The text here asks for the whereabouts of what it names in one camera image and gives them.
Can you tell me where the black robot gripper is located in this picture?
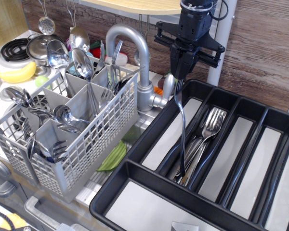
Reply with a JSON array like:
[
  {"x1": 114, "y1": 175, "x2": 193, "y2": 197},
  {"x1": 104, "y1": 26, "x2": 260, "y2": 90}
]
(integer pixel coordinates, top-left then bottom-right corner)
[{"x1": 155, "y1": 0, "x2": 225, "y2": 79}]

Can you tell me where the silver metal fork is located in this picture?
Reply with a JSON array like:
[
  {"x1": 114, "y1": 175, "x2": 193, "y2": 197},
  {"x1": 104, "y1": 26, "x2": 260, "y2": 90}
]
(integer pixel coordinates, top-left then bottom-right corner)
[{"x1": 174, "y1": 79, "x2": 186, "y2": 177}]

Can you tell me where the silver fork in back compartment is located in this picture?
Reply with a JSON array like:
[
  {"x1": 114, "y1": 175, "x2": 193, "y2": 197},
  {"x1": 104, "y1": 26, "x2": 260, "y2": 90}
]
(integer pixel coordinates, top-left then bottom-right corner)
[{"x1": 111, "y1": 40, "x2": 123, "y2": 84}]

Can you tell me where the stack of forks in tray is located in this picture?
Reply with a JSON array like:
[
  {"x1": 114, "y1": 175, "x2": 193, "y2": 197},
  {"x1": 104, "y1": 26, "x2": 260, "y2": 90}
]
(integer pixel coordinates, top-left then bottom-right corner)
[{"x1": 172, "y1": 107, "x2": 227, "y2": 186}]

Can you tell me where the black cutlery tray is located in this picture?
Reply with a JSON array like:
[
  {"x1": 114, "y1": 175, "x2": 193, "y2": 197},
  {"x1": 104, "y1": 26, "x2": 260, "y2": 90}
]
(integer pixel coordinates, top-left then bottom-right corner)
[{"x1": 89, "y1": 80, "x2": 289, "y2": 231}]

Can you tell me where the grey plastic cutlery basket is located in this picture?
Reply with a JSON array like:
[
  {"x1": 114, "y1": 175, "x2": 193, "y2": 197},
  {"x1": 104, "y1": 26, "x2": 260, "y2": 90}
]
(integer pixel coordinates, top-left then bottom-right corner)
[{"x1": 0, "y1": 65, "x2": 138, "y2": 203}]

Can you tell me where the silver fork front compartment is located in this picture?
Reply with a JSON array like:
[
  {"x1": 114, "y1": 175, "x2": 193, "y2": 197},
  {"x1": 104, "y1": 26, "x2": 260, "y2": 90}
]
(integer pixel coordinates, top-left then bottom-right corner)
[{"x1": 52, "y1": 141, "x2": 68, "y2": 163}]

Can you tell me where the silver toy faucet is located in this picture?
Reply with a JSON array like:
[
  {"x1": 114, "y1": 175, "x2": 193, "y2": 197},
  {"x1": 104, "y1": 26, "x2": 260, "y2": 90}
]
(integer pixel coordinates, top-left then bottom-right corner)
[{"x1": 105, "y1": 24, "x2": 175, "y2": 111}]

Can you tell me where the round wooden shelf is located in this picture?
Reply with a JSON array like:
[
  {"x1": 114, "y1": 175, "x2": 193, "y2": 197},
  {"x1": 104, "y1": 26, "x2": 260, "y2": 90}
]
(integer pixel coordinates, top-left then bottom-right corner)
[{"x1": 80, "y1": 0, "x2": 181, "y2": 15}]

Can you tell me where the grey metal pole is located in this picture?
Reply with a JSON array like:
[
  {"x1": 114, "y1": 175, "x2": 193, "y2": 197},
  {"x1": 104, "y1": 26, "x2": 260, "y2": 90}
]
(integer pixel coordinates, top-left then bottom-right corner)
[{"x1": 206, "y1": 0, "x2": 238, "y2": 87}]

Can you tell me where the hanging silver ladle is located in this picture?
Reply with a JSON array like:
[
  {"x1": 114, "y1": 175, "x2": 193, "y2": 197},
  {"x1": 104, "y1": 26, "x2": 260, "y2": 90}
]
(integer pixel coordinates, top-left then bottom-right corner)
[{"x1": 66, "y1": 1, "x2": 90, "y2": 53}]

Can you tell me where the green toy leaf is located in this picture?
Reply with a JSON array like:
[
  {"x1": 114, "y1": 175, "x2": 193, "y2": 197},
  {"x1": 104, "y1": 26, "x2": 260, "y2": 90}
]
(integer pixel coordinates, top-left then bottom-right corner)
[{"x1": 97, "y1": 141, "x2": 127, "y2": 172}]

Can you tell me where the large silver spoon left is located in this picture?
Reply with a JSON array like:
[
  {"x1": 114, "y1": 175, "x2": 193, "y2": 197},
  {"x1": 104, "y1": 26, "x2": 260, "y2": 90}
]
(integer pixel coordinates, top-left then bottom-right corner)
[{"x1": 46, "y1": 39, "x2": 72, "y2": 98}]

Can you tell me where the hanging slotted skimmer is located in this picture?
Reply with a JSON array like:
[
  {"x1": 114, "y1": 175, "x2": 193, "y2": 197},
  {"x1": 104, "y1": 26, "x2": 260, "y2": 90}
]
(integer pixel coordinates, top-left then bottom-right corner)
[{"x1": 38, "y1": 0, "x2": 55, "y2": 36}]

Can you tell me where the light green toy ball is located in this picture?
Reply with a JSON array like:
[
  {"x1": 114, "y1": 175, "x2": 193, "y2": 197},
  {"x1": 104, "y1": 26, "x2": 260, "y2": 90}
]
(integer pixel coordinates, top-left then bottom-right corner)
[{"x1": 35, "y1": 76, "x2": 49, "y2": 88}]

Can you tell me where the silver toy pot with lid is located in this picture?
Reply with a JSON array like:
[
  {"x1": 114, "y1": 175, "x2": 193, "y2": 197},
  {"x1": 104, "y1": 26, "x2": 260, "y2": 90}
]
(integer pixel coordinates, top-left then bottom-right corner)
[{"x1": 26, "y1": 35, "x2": 63, "y2": 66}]

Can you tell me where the yellow toy banana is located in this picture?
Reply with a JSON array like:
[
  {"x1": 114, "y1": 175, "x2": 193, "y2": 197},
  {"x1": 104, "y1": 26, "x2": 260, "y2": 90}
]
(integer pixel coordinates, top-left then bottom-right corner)
[{"x1": 0, "y1": 62, "x2": 37, "y2": 83}]

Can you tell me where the black coil stove burner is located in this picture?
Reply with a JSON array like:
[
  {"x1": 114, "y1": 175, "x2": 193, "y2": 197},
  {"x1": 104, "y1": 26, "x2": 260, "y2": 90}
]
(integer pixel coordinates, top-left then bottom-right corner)
[{"x1": 0, "y1": 38, "x2": 30, "y2": 62}]

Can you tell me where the silver spoon left compartment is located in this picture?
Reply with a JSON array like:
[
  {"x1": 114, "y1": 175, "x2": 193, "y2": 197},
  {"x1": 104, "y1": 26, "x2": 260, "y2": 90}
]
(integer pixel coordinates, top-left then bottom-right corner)
[{"x1": 5, "y1": 87, "x2": 29, "y2": 108}]

